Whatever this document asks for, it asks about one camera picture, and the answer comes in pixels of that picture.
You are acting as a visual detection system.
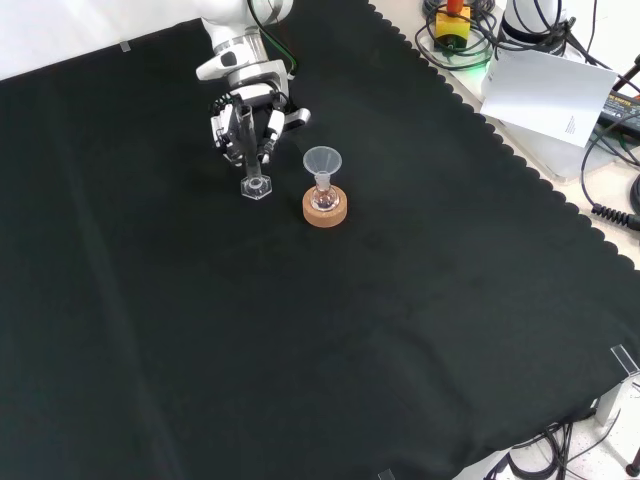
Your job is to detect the clear glass graduated cylinder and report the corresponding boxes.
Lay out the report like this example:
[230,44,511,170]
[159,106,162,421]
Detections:
[238,103,274,202]

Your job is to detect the yellow stop button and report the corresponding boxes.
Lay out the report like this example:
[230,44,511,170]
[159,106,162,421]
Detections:
[432,0,473,52]

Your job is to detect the black floor cables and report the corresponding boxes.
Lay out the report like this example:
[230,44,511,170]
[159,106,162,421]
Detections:
[479,418,609,480]

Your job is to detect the brown cork ring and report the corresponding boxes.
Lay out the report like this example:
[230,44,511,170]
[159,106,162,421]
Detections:
[301,186,349,228]

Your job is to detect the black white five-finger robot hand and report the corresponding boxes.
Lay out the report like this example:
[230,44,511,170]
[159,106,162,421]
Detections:
[207,74,312,170]

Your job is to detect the black power adapter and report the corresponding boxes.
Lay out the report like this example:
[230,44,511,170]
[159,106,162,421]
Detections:
[593,91,640,132]

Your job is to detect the black cable bundle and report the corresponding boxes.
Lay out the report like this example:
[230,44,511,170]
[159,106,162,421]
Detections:
[412,0,506,71]

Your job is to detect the black bench cloth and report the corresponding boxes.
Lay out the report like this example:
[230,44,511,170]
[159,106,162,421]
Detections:
[0,0,640,480]

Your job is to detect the clear plastic funnel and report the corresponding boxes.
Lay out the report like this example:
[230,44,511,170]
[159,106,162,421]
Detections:
[302,145,344,177]

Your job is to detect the metal bench bracket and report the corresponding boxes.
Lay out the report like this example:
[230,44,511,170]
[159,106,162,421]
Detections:
[593,343,640,427]

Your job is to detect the green cable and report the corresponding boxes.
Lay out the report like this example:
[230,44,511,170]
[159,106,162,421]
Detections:
[258,27,300,81]

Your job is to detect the clear round-bottom flask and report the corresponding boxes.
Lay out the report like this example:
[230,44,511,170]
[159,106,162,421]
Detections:
[310,169,342,212]

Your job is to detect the black coiled cable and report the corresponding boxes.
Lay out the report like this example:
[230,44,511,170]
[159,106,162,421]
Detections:
[579,128,640,227]

